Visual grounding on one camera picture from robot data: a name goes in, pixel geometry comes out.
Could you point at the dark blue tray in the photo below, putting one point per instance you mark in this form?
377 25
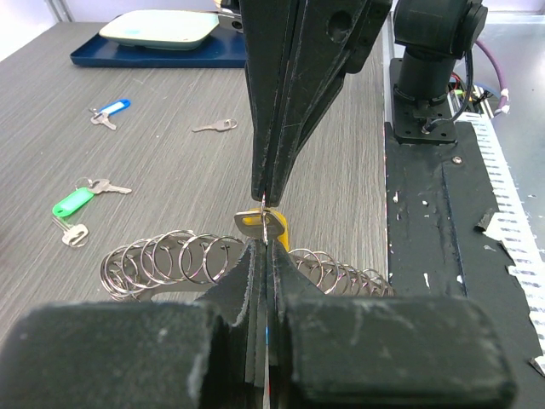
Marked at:
220 49

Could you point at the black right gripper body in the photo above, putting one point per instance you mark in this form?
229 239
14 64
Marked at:
365 33

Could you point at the pale green rectangular plate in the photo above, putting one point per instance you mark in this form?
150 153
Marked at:
161 29

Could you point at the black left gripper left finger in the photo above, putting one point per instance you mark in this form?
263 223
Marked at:
208 353

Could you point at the perforated cable duct strip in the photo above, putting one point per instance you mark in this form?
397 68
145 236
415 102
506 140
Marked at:
509 225

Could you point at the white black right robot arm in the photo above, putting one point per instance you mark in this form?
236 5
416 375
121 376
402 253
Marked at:
435 35

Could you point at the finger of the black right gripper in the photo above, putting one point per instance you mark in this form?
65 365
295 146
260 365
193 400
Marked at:
268 31
321 32

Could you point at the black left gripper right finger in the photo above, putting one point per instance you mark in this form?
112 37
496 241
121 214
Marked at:
378 352

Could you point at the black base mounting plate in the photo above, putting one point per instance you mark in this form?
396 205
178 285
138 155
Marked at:
439 203

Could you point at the green tag key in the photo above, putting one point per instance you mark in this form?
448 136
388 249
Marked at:
75 235

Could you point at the blue tag key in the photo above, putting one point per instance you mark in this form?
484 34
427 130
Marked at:
102 116

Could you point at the yellow tag key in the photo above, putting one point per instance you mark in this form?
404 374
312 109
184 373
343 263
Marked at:
257 224

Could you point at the plain silver loose key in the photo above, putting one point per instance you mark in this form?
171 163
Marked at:
219 126

